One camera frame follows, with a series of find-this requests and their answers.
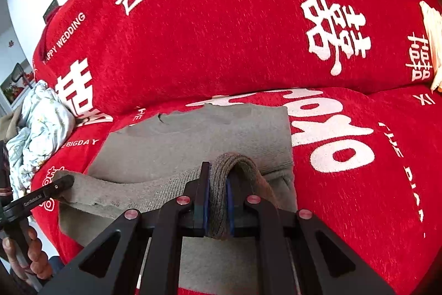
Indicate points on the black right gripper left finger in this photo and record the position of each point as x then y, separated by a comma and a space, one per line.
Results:
139, 253

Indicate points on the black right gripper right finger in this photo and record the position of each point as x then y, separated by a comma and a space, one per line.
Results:
297, 252

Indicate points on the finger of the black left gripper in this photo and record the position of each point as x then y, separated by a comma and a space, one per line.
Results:
50, 191

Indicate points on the grey knitted garment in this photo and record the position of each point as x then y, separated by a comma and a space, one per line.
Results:
144, 165

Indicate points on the person's left hand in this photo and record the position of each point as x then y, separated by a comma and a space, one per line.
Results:
40, 265

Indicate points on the white floral bedding bundle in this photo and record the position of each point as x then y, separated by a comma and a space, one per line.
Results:
44, 125

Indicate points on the red wedding quilt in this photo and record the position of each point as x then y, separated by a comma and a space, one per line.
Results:
353, 75

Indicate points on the framed picture on wall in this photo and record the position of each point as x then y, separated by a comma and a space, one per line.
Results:
19, 81

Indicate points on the black wall switch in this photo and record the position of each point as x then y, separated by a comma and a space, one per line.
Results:
52, 8

